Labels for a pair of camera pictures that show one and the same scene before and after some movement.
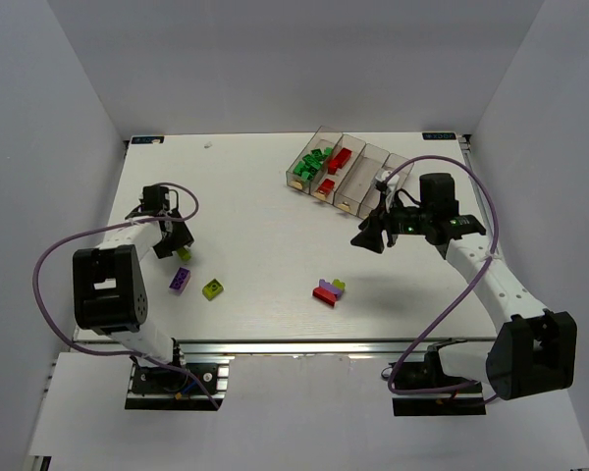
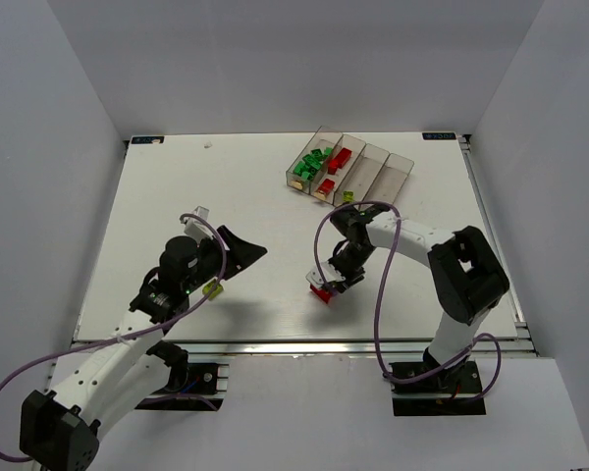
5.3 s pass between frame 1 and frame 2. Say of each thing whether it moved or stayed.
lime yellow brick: stayed
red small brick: stayed
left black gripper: moved
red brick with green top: stayed
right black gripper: moved
